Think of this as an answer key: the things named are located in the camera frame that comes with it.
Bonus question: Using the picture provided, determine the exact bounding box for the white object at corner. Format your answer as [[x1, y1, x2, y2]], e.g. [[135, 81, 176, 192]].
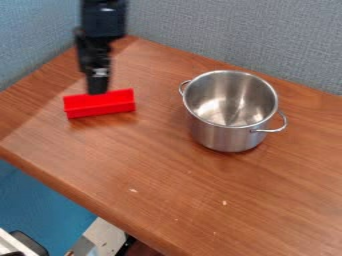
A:
[[0, 228, 38, 256]]

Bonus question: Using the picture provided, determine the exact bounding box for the white table leg bracket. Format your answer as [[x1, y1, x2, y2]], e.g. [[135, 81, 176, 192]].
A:
[[66, 218, 126, 256]]

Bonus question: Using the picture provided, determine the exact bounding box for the stainless steel pot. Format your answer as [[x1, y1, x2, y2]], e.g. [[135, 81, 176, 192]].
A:
[[178, 70, 289, 153]]

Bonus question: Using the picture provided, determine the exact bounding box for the red rectangular block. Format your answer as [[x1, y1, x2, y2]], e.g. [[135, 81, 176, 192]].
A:
[[63, 88, 136, 119]]

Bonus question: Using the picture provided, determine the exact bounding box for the black chair part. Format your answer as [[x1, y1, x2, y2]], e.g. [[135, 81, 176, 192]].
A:
[[11, 230, 50, 256]]

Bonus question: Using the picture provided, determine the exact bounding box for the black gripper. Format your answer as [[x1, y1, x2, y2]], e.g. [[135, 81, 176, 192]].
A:
[[74, 0, 127, 95]]

